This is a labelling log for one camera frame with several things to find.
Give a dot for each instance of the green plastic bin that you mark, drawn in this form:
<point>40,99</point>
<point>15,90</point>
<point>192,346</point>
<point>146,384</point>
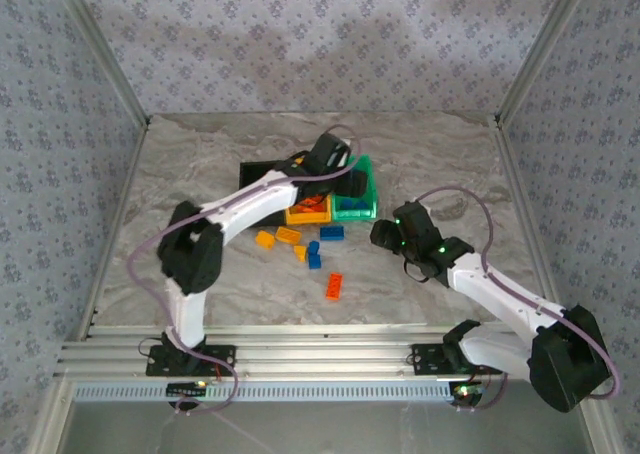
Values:
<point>357,215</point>

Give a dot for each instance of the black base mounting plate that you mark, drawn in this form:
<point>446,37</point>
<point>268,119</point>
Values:
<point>222,356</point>
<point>425,359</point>

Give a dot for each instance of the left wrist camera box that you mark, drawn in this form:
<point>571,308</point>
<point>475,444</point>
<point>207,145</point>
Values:
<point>332,151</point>

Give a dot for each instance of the long blue lego brick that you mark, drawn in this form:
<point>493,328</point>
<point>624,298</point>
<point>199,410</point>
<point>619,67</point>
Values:
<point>331,232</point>

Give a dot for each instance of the yellow plastic bin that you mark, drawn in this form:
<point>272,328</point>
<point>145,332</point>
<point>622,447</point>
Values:
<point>307,217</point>

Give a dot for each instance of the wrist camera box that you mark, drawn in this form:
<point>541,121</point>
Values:
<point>417,213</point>
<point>332,151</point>

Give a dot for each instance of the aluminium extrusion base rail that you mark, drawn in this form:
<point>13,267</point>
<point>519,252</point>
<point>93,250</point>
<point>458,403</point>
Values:
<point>320,354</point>

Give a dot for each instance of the small sloped yellow lego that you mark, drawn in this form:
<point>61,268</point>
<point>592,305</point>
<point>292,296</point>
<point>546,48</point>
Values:
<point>300,252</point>

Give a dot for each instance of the small blue lego brick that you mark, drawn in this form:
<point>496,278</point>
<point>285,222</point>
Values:
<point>313,247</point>

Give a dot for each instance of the orange lego brick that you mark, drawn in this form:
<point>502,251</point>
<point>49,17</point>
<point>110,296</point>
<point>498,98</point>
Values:
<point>303,205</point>
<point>317,201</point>
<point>334,287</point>

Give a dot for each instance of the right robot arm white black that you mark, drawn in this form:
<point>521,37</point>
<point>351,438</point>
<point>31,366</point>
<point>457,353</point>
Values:
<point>500,299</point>

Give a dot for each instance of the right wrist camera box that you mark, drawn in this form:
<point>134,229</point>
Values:
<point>417,213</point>

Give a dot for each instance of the long yellow lego brick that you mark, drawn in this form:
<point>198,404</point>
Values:
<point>288,235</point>

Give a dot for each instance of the aluminium corner post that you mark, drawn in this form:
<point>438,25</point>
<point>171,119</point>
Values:
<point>540,49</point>
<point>105,49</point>

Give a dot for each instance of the small circuit board with LED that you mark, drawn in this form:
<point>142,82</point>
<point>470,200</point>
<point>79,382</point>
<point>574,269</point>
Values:
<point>466,391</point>
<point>187,388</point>

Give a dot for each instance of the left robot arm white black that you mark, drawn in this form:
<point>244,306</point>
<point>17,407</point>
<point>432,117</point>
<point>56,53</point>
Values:
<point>250,204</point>

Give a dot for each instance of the aluminium table side rail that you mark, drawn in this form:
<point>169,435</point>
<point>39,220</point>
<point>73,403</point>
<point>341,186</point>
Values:
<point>519,174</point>
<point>131,174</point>

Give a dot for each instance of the black plastic bin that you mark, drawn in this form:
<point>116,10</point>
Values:
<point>252,171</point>

